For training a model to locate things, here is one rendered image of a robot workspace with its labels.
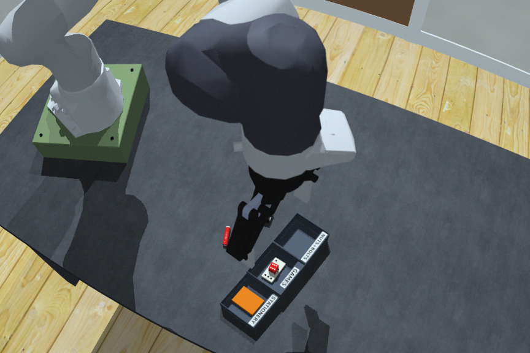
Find white domino tile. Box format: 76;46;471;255
261;258;286;283

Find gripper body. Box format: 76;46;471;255
248;166;308;205

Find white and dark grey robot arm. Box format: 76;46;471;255
0;0;356;180

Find dark grey three-compartment bin rack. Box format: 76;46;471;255
220;212;330;331

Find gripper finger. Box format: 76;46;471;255
226;193;286;269
294;169;319;203

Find red aaa battery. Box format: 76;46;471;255
223;226;230;246

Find red die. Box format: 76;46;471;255
269;262;279;274

